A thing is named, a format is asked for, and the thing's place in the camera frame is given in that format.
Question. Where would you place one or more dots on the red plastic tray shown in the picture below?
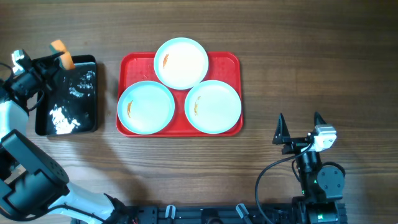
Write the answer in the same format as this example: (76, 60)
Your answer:
(139, 66)

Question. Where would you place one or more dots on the white plate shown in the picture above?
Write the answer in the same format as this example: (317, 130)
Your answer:
(181, 63)
(146, 107)
(213, 107)

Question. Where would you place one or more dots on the black water container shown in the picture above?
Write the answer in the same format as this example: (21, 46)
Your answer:
(72, 107)

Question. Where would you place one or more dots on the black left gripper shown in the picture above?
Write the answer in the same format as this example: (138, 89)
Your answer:
(43, 70)

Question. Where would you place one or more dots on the orange green sponge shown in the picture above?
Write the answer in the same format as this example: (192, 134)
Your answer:
(66, 60)

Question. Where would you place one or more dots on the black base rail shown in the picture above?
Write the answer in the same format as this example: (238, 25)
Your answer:
(277, 213)

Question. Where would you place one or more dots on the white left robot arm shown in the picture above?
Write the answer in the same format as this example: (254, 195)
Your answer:
(32, 183)

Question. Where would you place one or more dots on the white plate top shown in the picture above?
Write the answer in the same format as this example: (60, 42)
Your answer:
(181, 63)

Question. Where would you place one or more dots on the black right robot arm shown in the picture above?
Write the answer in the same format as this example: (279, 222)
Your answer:
(322, 183)

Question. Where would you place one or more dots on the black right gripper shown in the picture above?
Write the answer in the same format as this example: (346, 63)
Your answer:
(282, 137)

